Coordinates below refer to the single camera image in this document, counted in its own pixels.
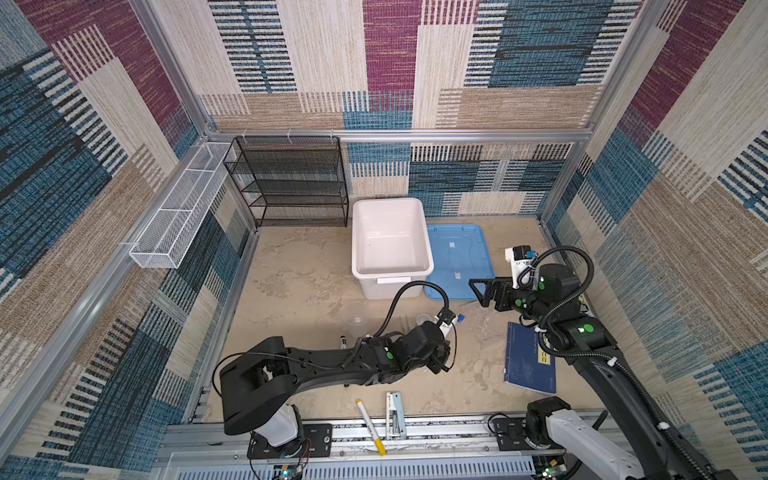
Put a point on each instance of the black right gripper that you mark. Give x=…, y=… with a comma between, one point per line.
x=504, y=288

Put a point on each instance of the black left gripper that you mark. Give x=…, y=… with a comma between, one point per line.
x=441, y=355

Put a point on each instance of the white plastic storage bin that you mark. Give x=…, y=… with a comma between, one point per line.
x=390, y=245

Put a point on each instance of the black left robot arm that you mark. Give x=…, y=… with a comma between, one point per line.
x=256, y=385

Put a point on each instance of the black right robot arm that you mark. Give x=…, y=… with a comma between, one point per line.
x=550, y=296

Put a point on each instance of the small white ceramic dish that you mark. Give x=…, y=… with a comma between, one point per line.
x=423, y=318

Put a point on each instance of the blue plastic bin lid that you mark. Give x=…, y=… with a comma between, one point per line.
x=460, y=253

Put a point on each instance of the dark blue book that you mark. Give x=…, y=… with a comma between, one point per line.
x=527, y=365

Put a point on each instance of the clear plastic beaker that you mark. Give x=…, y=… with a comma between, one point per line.
x=355, y=317

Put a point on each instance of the white yellow marker pen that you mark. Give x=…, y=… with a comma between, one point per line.
x=371, y=428

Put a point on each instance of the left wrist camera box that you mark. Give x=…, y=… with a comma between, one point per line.
x=446, y=321

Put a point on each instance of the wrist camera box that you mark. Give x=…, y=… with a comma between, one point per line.
x=520, y=259
x=446, y=321

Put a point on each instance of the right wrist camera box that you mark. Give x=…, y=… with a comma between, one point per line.
x=520, y=259

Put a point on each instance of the metal clamp bracket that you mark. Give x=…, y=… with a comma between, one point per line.
x=395, y=422

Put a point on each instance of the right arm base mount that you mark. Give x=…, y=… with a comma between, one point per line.
x=528, y=432

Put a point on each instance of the black wire mesh shelf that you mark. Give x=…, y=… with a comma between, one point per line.
x=290, y=181

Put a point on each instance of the white wire mesh basket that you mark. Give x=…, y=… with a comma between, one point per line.
x=165, y=241

